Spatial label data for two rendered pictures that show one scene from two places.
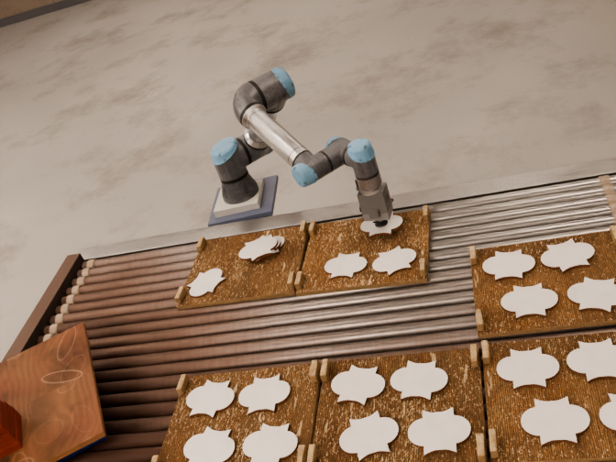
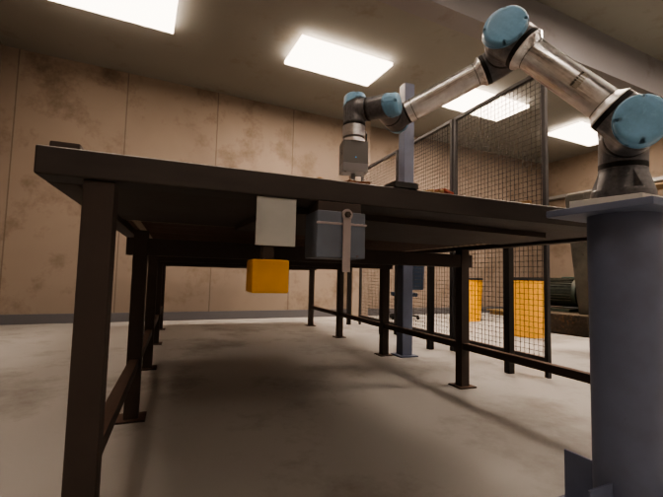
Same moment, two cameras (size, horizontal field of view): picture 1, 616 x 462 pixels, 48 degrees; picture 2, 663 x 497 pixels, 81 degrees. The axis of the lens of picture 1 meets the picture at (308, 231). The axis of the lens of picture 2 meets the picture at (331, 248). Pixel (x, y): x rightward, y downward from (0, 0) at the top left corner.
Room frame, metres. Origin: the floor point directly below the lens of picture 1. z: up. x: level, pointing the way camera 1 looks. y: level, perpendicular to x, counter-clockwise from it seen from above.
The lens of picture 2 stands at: (2.77, -1.11, 0.66)
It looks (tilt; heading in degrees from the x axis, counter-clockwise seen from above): 4 degrees up; 140
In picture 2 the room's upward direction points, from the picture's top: 1 degrees clockwise
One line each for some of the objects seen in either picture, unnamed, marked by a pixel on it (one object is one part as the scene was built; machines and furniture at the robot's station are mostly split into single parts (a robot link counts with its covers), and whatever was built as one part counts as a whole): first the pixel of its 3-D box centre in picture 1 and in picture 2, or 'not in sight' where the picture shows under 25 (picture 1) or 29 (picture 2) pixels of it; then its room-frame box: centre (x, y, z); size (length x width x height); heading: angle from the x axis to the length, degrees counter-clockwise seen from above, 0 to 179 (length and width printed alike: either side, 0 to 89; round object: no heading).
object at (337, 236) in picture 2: not in sight; (334, 238); (1.98, -0.44, 0.77); 0.14 x 0.11 x 0.18; 71
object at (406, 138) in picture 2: not in sight; (405, 217); (0.57, 1.59, 1.20); 0.17 x 0.17 x 2.40; 71
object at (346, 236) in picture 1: (365, 250); not in sight; (1.78, -0.15, 0.93); 0.41 x 0.35 x 0.02; 69
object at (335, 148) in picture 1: (339, 153); (385, 108); (1.92, -0.18, 1.22); 0.11 x 0.11 x 0.08; 24
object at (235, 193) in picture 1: (236, 183); (623, 182); (2.47, 0.20, 0.95); 0.15 x 0.15 x 0.10
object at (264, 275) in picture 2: not in sight; (267, 245); (1.93, -0.61, 0.74); 0.09 x 0.08 x 0.24; 71
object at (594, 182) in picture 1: (323, 228); not in sight; (2.02, -0.05, 0.90); 1.95 x 0.05 x 0.05; 71
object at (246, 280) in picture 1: (245, 265); not in sight; (1.93, 0.24, 0.93); 0.41 x 0.35 x 0.02; 70
